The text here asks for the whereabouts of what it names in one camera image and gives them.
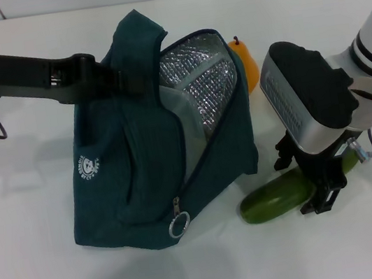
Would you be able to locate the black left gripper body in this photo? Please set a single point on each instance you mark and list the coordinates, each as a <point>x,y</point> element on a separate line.
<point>31,80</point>

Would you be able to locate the orange yellow pear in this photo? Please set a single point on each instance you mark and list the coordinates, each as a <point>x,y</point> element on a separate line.
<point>249,69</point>

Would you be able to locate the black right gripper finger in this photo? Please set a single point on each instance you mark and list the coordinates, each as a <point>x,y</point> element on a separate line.
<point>326,198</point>
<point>284,155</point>

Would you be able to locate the dark teal insulated lunch bag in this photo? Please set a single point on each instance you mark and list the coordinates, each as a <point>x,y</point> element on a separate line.
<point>135,176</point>

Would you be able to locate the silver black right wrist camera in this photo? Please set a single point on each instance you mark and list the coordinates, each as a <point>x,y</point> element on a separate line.
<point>306,92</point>

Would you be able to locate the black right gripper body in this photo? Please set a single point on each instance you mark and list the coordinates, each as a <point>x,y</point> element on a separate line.
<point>322,171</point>

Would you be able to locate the green cucumber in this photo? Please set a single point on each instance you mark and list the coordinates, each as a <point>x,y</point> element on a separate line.
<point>270,200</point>

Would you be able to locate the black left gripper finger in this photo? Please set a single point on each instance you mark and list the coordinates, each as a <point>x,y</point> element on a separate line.
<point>128,85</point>

